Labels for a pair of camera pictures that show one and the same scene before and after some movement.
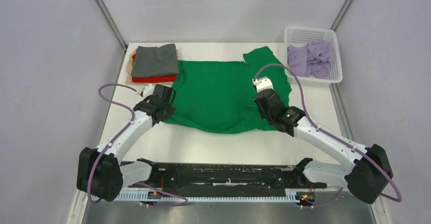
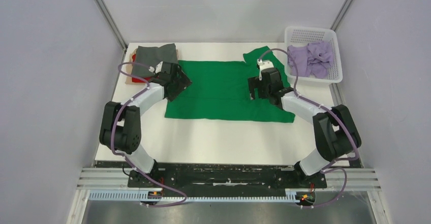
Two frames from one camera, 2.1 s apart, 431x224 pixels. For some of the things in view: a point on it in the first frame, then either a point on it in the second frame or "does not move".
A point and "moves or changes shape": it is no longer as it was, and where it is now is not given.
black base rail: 226,177 does not move
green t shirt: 218,96 moves or changes shape
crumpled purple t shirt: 313,60 does not move
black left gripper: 170,113 to 183,83
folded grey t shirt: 150,61 does not move
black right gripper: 261,112 to 255,83
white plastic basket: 313,54 does not move
